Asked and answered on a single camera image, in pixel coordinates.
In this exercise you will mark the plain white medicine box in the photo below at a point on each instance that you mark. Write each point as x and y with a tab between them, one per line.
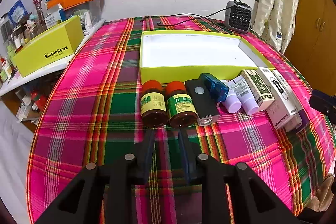
288	90

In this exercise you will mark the green white medicine box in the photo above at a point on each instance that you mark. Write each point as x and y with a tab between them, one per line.
258	87

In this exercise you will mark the blue translucent plastic box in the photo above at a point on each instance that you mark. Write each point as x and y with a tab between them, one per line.
216	87

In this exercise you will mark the wooden wardrobe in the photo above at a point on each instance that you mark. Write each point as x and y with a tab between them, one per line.
315	29

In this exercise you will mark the amber bottle dark green label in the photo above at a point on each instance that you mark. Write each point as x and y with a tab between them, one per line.
181	106

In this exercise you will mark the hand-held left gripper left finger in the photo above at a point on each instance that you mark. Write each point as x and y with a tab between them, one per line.
149	153

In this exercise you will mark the white purple tube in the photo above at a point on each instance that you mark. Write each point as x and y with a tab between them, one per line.
246	98
233	106

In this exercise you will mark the white box with device picture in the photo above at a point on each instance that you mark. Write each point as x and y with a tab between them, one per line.
278	100

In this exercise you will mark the red container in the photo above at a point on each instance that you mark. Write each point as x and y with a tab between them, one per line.
39	102

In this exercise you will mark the blue white small carton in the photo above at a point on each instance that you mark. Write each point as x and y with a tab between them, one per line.
53	19

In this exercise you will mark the small grey fan heater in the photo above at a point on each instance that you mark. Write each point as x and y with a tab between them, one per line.
237	19

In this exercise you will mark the amber bottle light green label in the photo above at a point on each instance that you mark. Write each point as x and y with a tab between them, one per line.
153	106

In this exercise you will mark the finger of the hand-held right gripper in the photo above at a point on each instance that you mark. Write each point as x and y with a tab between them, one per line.
323	104

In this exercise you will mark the blue wipes packet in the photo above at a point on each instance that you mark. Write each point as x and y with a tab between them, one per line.
18	11

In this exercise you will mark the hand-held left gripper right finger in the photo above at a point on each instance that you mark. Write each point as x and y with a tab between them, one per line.
185	163

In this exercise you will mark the white side table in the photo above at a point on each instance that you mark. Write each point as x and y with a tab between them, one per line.
39	77

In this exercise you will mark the black power bank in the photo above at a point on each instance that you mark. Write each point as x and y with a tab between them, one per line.
199	108

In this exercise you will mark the cream patterned curtain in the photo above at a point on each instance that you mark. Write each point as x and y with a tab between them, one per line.
275	3

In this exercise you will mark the yellow-green shallow box tray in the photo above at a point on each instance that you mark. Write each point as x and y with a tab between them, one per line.
189	50

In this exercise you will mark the slim white bottle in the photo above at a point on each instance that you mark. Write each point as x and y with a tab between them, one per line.
88	22

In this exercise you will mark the yellow-green cardboard box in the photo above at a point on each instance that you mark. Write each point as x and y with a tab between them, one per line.
47	50

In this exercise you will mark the cluster of small bottles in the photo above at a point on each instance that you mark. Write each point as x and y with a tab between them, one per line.
15	40

